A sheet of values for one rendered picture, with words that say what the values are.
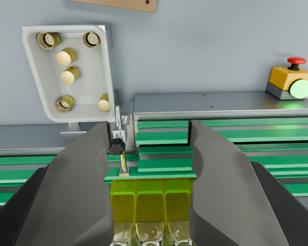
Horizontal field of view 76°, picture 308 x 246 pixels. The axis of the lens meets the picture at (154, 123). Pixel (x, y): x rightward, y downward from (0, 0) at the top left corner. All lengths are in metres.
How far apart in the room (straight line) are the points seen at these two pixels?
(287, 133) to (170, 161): 0.25
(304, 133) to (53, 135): 0.61
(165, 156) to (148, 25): 0.32
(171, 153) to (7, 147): 0.42
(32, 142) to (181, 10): 0.51
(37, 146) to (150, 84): 0.34
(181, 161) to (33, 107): 0.46
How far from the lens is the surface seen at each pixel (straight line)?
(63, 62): 0.52
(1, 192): 0.66
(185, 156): 0.48
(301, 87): 0.59
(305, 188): 0.65
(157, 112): 0.46
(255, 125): 0.50
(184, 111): 0.47
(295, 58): 0.62
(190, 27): 0.55
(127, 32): 0.54
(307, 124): 0.56
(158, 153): 0.48
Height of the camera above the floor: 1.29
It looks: 60 degrees down
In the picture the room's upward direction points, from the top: 177 degrees clockwise
